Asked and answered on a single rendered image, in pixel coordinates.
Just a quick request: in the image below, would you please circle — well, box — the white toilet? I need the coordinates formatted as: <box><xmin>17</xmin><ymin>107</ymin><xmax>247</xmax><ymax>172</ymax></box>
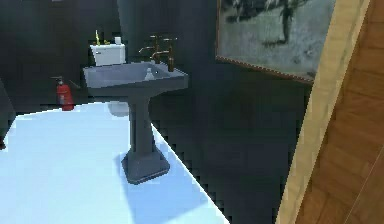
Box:
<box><xmin>89</xmin><ymin>43</ymin><xmax>130</xmax><ymax>118</ymax></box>

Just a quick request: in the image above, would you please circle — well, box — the bronze soap bottle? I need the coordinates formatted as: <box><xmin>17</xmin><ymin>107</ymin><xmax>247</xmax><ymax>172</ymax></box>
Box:
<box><xmin>167</xmin><ymin>45</ymin><xmax>176</xmax><ymax>73</ymax></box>

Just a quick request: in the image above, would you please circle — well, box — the bronze sink faucet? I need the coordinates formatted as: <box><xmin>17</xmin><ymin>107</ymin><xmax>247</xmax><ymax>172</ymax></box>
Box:
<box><xmin>138</xmin><ymin>34</ymin><xmax>179</xmax><ymax>65</ymax></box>

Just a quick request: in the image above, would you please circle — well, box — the framed grey picture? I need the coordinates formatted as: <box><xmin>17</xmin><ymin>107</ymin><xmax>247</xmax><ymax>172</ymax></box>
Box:
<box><xmin>215</xmin><ymin>0</ymin><xmax>337</xmax><ymax>84</ymax></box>

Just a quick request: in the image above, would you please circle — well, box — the red fire extinguisher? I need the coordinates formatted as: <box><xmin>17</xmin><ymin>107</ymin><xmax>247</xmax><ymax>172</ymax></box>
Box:
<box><xmin>50</xmin><ymin>75</ymin><xmax>76</xmax><ymax>112</ymax></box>

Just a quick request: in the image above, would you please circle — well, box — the brown wooden room door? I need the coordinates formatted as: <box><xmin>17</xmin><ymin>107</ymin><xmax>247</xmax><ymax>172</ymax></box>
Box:
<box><xmin>275</xmin><ymin>0</ymin><xmax>384</xmax><ymax>224</ymax></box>

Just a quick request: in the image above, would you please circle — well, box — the grey pedestal sink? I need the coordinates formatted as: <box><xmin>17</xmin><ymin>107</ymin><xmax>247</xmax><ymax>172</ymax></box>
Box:
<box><xmin>82</xmin><ymin>60</ymin><xmax>190</xmax><ymax>185</ymax></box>

